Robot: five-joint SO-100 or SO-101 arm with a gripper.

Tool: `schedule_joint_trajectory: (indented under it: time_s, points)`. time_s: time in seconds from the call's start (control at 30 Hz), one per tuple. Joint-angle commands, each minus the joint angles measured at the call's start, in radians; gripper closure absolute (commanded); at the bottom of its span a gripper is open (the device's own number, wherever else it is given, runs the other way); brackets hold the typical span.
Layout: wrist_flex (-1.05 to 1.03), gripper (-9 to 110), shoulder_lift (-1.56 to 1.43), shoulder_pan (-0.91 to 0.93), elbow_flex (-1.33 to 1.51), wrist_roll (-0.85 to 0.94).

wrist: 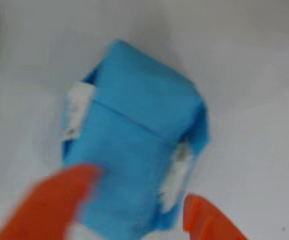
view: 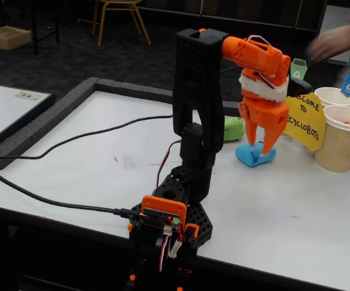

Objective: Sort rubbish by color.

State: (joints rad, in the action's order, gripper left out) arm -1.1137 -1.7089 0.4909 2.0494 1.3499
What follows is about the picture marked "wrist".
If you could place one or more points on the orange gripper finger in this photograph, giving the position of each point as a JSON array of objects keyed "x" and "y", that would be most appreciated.
[
  {"x": 47, "y": 205},
  {"x": 204, "y": 222}
]

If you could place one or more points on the blue paper wad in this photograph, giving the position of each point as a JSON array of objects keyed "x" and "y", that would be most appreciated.
[{"x": 139, "y": 112}]

